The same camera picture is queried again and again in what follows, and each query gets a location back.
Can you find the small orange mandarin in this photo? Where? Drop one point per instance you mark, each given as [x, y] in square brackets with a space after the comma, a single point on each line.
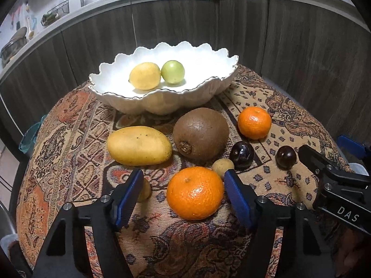
[254, 122]

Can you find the yellow mango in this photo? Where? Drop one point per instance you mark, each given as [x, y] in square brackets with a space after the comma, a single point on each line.
[139, 145]

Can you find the metal pot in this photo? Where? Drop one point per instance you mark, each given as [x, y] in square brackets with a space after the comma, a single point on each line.
[13, 45]

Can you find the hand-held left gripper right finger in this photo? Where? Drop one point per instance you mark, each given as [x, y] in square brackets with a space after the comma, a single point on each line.
[236, 200]

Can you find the teal glass object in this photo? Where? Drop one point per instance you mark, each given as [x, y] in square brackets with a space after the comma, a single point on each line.
[30, 137]

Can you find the white scalloped bowl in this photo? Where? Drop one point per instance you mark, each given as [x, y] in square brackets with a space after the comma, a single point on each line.
[185, 98]

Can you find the dark wood cabinets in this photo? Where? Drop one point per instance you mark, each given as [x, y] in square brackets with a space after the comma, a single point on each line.
[289, 40]

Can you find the brown kiwi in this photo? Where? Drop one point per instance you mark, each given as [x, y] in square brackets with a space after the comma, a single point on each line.
[200, 134]

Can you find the yellow lemon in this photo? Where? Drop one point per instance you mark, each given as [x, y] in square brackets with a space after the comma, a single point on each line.
[145, 76]

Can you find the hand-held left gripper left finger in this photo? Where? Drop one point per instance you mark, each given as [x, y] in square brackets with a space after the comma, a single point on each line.
[130, 197]

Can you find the small tan longan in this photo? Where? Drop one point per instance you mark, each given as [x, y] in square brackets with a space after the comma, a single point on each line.
[144, 191]
[222, 168]

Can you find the large orange mandarin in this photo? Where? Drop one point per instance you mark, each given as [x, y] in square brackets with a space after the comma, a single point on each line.
[195, 192]

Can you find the green guava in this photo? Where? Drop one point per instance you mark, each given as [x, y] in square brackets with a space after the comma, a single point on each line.
[173, 71]

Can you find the patterned woven tablecloth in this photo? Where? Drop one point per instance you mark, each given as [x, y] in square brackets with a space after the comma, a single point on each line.
[72, 139]

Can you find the dark purple plum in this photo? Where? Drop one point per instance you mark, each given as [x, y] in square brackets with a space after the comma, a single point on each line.
[286, 157]
[242, 155]

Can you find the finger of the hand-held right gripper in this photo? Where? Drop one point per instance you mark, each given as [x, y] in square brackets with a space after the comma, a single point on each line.
[352, 146]
[313, 157]

